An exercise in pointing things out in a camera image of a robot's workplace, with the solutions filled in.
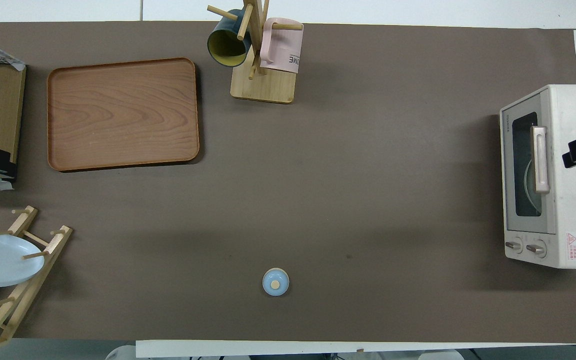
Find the pink mug with lettering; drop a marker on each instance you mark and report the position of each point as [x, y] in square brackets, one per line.
[283, 50]

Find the blue jar with wooden knob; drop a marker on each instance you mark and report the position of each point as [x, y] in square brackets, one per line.
[275, 282]

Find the white toaster oven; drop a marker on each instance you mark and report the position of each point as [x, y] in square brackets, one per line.
[575, 210]

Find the silver oven knob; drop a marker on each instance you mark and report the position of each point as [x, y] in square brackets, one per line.
[513, 245]
[536, 248]

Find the dark teal mug yellow inside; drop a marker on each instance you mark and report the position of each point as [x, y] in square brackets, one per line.
[228, 39]

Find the pale green plate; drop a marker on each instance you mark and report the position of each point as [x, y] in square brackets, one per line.
[528, 185]

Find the brown table mat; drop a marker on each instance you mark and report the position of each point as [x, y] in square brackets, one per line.
[348, 200]

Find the wooden mug tree stand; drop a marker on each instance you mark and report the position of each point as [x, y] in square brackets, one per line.
[264, 88]

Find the wooden dish rack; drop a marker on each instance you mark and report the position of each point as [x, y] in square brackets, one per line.
[57, 241]

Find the brown wooden serving tray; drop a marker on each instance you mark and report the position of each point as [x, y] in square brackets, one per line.
[123, 114]

